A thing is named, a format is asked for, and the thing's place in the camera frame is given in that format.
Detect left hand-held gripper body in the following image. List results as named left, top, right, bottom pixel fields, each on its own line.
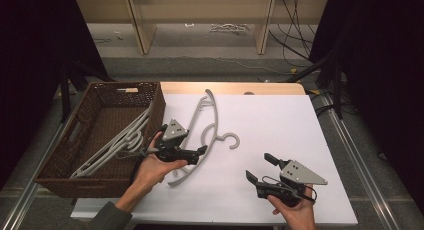
left=154, top=118, right=200, bottom=166

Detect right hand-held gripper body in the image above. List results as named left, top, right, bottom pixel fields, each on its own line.
left=254, top=159, right=329, bottom=208

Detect grey plastic clothes hanger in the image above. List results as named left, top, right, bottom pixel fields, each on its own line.
left=167, top=88, right=241, bottom=188
left=69, top=101, right=155, bottom=180
left=69, top=116, right=151, bottom=180

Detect brown wicker basket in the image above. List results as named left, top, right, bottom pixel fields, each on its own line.
left=34, top=81, right=167, bottom=199

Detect person's right hand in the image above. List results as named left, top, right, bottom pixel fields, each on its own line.
left=266, top=184, right=318, bottom=230

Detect person's left hand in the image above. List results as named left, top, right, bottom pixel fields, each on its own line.
left=132, top=131, right=190, bottom=195

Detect white table mat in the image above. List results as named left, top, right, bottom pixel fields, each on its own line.
left=70, top=93, right=359, bottom=228

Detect black stand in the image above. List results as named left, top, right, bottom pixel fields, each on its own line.
left=59, top=60, right=116, bottom=124
left=285, top=53, right=345, bottom=120

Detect beige wooden shelf unit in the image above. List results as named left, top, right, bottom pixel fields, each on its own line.
left=75, top=0, right=329, bottom=56

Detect black curtain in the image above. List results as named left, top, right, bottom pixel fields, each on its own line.
left=0, top=0, right=109, bottom=191
left=309, top=0, right=424, bottom=204

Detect metal floor rail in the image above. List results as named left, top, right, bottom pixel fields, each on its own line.
left=0, top=121, right=69, bottom=230
left=318, top=92, right=399, bottom=230

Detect white chain bundle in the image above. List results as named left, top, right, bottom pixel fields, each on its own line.
left=209, top=22, right=250, bottom=35

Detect black floor cables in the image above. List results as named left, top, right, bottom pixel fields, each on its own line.
left=268, top=0, right=318, bottom=68

